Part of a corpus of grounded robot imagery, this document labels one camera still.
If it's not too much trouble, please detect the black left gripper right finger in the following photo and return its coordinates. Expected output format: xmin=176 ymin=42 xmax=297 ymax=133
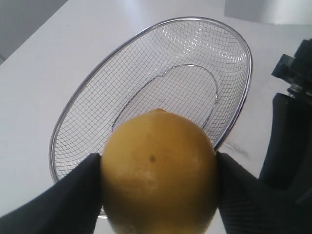
xmin=216 ymin=152 xmax=312 ymax=234

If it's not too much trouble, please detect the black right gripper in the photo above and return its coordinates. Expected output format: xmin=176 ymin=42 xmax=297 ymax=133
xmin=259 ymin=39 xmax=312 ymax=205

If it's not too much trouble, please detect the yellow lemon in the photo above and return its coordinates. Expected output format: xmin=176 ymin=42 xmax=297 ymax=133
xmin=101 ymin=109 xmax=218 ymax=234

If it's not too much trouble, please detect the oval steel mesh basket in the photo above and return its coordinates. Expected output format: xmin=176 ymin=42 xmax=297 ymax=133
xmin=49 ymin=17 xmax=253 ymax=182

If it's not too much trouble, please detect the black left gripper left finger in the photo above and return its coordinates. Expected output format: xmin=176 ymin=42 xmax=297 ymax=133
xmin=0 ymin=154 xmax=101 ymax=234

